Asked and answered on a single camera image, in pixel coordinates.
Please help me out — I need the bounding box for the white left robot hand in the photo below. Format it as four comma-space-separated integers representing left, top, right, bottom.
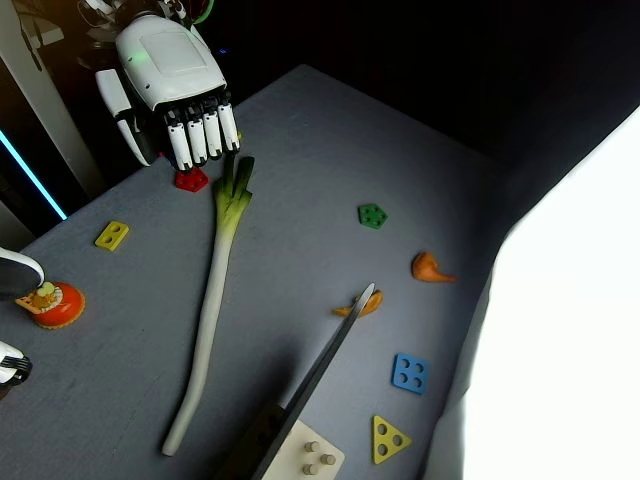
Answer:
94, 12, 242, 172

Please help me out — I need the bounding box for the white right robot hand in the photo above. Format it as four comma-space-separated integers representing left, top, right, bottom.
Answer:
0, 246, 46, 389

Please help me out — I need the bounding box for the long leek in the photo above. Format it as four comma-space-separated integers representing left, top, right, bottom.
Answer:
160, 155, 256, 457

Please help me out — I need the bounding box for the kitchen knife with yellow handle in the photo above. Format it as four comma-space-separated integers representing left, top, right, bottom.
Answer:
219, 282, 376, 480

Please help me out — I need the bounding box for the orange toy cake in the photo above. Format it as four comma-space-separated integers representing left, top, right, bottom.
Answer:
14, 280, 87, 330

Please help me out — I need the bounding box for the cyan light strip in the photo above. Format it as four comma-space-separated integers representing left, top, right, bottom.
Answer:
0, 128, 69, 221

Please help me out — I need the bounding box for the yellow two-hole rectangle block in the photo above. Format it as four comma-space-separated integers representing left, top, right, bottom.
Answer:
94, 220, 131, 253

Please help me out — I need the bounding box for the red pentagon block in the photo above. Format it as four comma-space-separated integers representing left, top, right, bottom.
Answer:
174, 166, 210, 193

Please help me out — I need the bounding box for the green pentagon block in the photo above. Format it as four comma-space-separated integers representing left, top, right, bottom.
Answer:
356, 202, 390, 231

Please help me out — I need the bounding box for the flat fried chicken toy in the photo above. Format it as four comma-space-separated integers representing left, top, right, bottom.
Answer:
331, 289, 385, 320

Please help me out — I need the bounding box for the curved fried chicken toy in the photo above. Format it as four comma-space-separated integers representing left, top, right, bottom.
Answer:
411, 251, 458, 284

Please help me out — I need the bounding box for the wooden peg board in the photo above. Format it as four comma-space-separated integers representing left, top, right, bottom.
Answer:
259, 418, 346, 480

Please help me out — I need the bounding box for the blue four-hole square block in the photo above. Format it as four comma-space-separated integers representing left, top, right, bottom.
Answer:
391, 352, 431, 396

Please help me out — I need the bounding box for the yellow three-hole triangle block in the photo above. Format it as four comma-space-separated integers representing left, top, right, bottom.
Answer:
371, 414, 413, 466

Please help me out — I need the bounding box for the green cable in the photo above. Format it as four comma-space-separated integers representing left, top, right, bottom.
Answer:
192, 0, 216, 26

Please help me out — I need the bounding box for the white door frame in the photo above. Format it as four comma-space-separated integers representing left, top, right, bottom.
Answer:
0, 0, 107, 199

